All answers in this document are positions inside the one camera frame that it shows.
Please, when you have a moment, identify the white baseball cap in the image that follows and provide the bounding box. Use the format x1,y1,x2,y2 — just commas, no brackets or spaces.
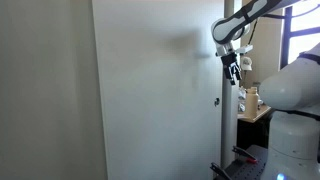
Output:
240,55,254,72

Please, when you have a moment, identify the black clamp with red handle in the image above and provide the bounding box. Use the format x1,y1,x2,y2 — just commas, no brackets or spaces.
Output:
232,145,259,165

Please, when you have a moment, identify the grey perforated base plate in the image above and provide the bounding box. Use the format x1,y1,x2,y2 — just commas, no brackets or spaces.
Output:
219,144,272,180

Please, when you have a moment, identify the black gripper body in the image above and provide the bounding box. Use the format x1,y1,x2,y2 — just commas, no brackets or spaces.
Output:
220,53,240,69

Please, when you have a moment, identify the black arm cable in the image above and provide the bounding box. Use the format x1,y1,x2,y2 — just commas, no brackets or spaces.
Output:
246,18,260,48

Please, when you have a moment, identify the light wooden desk top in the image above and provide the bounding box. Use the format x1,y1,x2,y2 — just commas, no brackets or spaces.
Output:
237,104,273,123

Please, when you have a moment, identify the black cabinet under desk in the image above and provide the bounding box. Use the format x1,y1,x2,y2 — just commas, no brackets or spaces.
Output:
236,117,272,152

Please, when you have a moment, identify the white sliding wardrobe door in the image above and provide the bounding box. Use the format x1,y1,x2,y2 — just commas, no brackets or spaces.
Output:
90,0,225,180

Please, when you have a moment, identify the dark window frame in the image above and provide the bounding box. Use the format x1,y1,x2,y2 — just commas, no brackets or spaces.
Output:
279,5,320,70

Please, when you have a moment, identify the beige plastic bottle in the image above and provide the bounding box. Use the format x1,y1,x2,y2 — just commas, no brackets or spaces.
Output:
244,86,260,118

